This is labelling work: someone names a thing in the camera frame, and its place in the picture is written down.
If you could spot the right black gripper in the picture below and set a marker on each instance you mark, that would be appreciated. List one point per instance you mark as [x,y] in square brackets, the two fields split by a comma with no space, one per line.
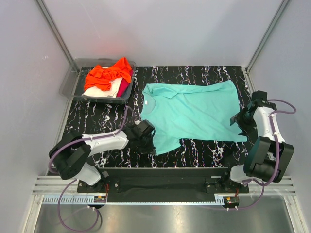
[248,129]

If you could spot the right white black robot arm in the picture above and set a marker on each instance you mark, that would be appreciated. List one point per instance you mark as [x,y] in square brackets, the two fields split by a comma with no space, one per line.
[270,155]

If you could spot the aluminium frame post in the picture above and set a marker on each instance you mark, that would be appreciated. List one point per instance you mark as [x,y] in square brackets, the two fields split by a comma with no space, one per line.
[54,29]
[272,25]

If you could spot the orange t shirt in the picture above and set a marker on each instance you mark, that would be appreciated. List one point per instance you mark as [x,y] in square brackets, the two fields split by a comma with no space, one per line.
[101,78]

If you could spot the left aluminium frame post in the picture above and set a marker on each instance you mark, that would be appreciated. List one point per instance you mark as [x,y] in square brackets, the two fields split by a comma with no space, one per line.
[54,29]

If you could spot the aluminium front rail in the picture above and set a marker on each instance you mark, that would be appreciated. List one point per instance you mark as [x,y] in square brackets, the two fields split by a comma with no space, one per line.
[54,185]

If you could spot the black marble pattern mat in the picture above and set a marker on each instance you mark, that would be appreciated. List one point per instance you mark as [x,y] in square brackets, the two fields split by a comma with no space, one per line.
[91,117]

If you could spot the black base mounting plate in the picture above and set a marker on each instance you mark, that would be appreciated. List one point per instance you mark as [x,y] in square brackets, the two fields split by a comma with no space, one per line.
[171,182]

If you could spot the grey slotted cable duct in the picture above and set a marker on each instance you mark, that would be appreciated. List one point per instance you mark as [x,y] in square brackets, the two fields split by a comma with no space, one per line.
[209,199]

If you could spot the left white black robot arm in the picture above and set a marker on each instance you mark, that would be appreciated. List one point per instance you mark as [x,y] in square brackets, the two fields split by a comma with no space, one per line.
[69,157]

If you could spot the right aluminium frame post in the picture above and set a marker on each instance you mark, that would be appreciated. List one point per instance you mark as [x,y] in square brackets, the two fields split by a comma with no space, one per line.
[272,25]

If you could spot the clear grey plastic bin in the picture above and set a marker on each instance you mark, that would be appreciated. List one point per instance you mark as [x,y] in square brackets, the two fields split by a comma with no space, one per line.
[73,84]

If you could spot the magenta t shirt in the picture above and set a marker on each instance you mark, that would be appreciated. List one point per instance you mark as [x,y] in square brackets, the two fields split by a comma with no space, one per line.
[123,87]

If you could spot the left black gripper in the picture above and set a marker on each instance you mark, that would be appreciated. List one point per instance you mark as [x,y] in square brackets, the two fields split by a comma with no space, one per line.
[149,150]

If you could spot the teal t shirt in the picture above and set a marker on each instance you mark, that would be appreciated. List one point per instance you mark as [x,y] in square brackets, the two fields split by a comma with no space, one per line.
[191,112]

